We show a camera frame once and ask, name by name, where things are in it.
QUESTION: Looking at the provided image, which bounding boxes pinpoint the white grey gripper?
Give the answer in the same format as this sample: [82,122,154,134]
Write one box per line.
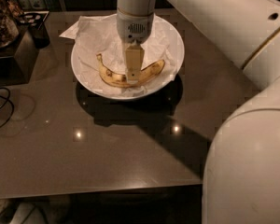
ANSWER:
[117,9,154,84]

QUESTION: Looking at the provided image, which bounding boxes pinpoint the yellow spotted banana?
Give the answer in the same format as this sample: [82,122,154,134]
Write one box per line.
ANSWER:
[96,53,165,88]

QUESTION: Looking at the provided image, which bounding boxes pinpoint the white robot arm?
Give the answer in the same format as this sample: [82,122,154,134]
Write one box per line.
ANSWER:
[117,0,280,224]

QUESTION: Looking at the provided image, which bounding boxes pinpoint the white bowl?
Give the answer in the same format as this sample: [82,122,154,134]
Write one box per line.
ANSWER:
[70,12,186,102]

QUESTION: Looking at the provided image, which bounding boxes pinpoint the white paper towel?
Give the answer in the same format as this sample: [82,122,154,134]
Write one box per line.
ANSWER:
[59,14,178,99]

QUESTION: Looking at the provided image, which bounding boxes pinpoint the black cup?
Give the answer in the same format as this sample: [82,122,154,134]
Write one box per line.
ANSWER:
[21,11,50,49]

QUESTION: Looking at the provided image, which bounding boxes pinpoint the dark box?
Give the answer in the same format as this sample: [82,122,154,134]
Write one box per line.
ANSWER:
[0,26,39,86]

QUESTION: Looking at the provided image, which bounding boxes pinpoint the glass jar with snacks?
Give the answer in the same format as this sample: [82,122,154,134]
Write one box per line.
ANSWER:
[0,0,20,49]

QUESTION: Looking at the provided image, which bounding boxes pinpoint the black cable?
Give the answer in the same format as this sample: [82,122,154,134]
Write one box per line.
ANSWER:
[0,87,16,131]

